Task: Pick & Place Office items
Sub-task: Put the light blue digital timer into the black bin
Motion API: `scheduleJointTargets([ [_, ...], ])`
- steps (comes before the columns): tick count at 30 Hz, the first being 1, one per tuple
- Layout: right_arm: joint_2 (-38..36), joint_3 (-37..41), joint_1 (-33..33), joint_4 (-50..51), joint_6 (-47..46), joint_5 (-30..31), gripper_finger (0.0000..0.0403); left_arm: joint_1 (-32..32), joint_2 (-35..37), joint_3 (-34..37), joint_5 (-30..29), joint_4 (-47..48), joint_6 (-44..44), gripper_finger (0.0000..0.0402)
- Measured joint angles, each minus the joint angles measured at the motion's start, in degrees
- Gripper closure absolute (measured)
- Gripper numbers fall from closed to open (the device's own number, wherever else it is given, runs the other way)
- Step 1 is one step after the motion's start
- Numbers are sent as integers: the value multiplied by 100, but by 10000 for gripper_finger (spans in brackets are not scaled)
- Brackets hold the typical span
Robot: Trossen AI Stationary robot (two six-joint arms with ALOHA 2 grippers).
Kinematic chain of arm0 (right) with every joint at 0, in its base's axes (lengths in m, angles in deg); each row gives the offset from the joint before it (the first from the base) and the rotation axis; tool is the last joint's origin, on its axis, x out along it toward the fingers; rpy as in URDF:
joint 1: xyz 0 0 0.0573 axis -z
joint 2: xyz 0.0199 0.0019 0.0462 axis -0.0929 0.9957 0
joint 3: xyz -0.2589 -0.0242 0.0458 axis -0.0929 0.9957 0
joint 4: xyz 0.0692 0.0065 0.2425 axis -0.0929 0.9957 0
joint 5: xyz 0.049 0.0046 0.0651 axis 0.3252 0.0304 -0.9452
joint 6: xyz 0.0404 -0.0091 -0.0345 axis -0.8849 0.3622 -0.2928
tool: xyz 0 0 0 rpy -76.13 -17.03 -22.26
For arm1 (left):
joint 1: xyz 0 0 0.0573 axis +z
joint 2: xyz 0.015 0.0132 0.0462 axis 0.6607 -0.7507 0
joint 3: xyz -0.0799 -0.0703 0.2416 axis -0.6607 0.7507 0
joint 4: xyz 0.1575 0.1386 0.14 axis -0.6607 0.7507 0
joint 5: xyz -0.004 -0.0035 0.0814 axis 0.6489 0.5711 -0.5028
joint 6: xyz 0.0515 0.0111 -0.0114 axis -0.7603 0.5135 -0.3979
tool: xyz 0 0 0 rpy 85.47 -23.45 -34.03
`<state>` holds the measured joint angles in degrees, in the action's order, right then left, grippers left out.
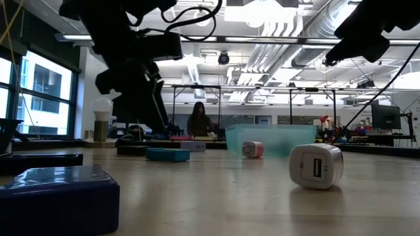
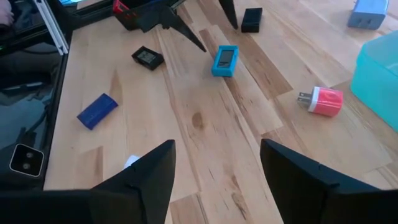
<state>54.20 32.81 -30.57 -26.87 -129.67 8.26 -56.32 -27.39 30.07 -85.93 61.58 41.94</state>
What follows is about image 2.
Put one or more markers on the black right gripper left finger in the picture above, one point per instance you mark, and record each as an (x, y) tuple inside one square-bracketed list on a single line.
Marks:
[(124, 202)]

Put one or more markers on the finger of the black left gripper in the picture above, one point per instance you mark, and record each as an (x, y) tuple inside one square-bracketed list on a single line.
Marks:
[(229, 12), (174, 21)]

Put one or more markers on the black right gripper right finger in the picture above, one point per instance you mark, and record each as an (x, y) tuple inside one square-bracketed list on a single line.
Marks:
[(311, 199)]

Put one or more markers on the black power bank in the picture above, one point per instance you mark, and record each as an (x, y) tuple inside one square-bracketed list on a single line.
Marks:
[(252, 20)]

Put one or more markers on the white wall charger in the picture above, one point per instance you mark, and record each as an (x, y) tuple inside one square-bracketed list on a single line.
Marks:
[(130, 161)]

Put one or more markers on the black digital clock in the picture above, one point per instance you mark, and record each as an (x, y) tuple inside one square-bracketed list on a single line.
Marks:
[(147, 58)]

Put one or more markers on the teal digital clock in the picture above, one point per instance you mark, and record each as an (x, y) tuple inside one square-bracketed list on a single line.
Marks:
[(225, 60)]

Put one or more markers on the red digital clock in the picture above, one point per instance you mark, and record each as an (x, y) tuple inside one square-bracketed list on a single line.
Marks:
[(119, 7)]

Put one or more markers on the pink wall charger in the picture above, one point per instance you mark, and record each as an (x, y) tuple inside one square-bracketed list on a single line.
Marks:
[(326, 102)]

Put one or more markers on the light blue wall charger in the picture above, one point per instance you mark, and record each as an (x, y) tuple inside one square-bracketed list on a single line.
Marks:
[(368, 14)]

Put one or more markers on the dark blue power bank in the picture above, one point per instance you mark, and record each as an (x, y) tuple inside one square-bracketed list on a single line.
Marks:
[(97, 111)]

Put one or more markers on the silver aluminium extrusion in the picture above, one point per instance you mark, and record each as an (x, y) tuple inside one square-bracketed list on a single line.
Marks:
[(54, 31)]

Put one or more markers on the teal translucent plastic bin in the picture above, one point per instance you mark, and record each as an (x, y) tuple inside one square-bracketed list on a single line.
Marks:
[(377, 81)]

